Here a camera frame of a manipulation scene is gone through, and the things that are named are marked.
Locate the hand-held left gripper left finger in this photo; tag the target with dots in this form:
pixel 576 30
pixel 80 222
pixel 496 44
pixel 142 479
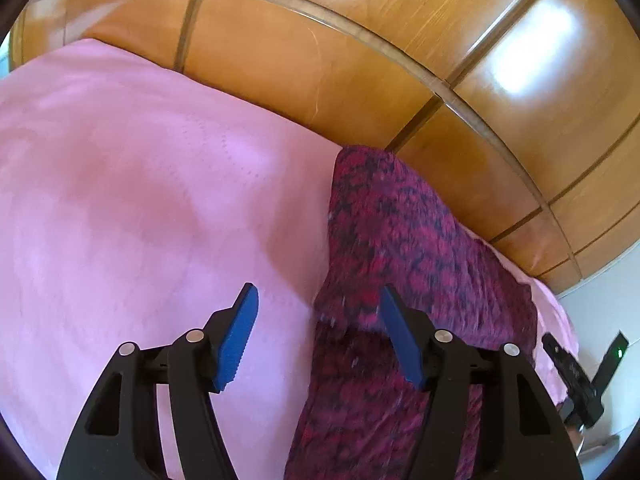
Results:
pixel 235 345

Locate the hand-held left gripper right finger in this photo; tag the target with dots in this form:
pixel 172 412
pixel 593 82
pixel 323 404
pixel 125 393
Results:
pixel 405 345

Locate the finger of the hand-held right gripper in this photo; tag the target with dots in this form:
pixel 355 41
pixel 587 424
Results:
pixel 562 357

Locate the dark red floral sweater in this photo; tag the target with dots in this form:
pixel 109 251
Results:
pixel 400 235

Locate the pink bedspread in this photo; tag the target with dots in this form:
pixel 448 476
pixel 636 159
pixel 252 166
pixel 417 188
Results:
pixel 125 210

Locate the wooden panelled headboard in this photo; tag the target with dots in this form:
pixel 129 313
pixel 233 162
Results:
pixel 350 60

